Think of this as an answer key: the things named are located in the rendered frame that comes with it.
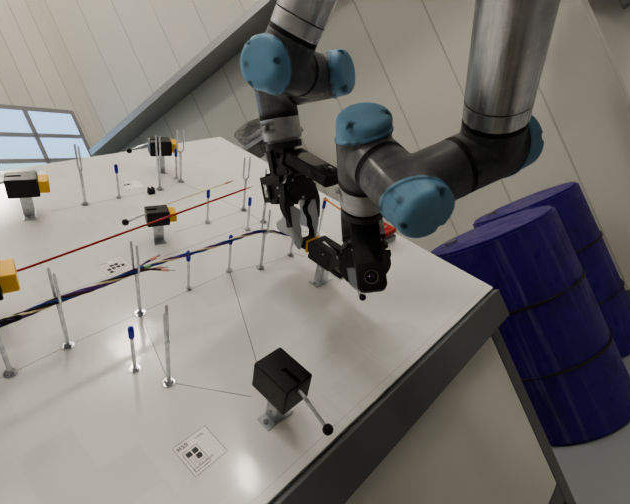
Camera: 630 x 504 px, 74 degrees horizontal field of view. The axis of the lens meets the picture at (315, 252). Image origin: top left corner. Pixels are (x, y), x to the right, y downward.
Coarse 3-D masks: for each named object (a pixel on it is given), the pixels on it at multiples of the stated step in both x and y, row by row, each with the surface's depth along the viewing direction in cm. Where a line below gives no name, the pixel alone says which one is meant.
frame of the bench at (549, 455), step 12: (492, 336) 95; (504, 348) 96; (504, 360) 95; (516, 372) 97; (516, 384) 95; (528, 396) 97; (528, 408) 96; (540, 432) 96; (540, 444) 95; (552, 456) 97; (552, 468) 95; (564, 480) 97; (564, 492) 96
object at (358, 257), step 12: (360, 228) 65; (372, 228) 65; (360, 240) 65; (372, 240) 65; (360, 252) 64; (372, 252) 64; (360, 264) 64; (372, 264) 64; (384, 264) 64; (360, 276) 64; (372, 276) 63; (384, 276) 63; (360, 288) 63; (372, 288) 63; (384, 288) 63
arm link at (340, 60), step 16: (320, 64) 66; (336, 64) 68; (352, 64) 72; (320, 80) 67; (336, 80) 69; (352, 80) 72; (288, 96) 74; (304, 96) 68; (320, 96) 71; (336, 96) 72
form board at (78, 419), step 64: (0, 192) 94; (64, 192) 99; (128, 192) 104; (192, 192) 109; (256, 192) 115; (320, 192) 122; (0, 256) 77; (64, 256) 80; (128, 256) 83; (192, 256) 86; (256, 256) 90; (128, 320) 69; (192, 320) 71; (256, 320) 74; (320, 320) 76; (384, 320) 79; (448, 320) 82; (0, 384) 56; (64, 384) 57; (128, 384) 59; (192, 384) 61; (320, 384) 64; (384, 384) 66; (0, 448) 49; (64, 448) 50; (128, 448) 52; (256, 448) 54; (320, 448) 56
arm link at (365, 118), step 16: (352, 112) 54; (368, 112) 53; (384, 112) 53; (336, 128) 54; (352, 128) 52; (368, 128) 51; (384, 128) 52; (336, 144) 56; (352, 144) 53; (368, 144) 52; (352, 160) 54; (352, 176) 55; (352, 192) 59
